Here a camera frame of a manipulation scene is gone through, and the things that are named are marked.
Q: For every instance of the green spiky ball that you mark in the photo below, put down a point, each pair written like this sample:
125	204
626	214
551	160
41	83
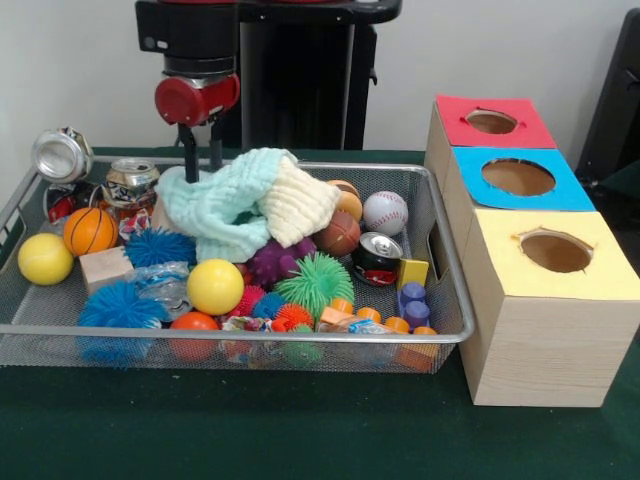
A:
315	282

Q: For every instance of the yellow tennis ball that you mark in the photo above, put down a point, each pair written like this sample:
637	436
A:
45	259

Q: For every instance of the shallow clear mesh bin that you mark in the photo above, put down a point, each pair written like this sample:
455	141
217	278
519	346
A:
250	350

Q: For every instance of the blue spiky ball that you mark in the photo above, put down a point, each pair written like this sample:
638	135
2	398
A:
160	247
120	307

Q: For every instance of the black upright stand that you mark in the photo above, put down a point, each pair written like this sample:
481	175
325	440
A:
615	100

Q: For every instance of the brown football toy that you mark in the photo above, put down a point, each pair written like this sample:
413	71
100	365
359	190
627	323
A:
345	234

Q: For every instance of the smooth yellow ball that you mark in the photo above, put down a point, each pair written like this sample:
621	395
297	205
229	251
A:
216	286

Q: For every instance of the dark green table cloth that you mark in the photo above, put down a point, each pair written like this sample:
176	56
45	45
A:
300	430

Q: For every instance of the orange basketball toy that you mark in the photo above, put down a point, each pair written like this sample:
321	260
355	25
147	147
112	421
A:
90	231

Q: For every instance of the cream waffle cloth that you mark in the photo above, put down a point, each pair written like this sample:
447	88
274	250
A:
300	205

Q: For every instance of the crushed silver drink can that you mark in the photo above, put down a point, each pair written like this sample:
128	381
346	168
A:
61	157

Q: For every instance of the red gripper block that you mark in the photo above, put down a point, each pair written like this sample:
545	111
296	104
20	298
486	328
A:
195	100

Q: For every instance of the white baseball toy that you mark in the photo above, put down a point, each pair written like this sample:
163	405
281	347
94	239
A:
385	212

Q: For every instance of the mint green cloth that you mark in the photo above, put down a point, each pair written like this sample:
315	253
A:
220	210

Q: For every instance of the wooden three-hole box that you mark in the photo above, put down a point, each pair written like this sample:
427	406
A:
540	350

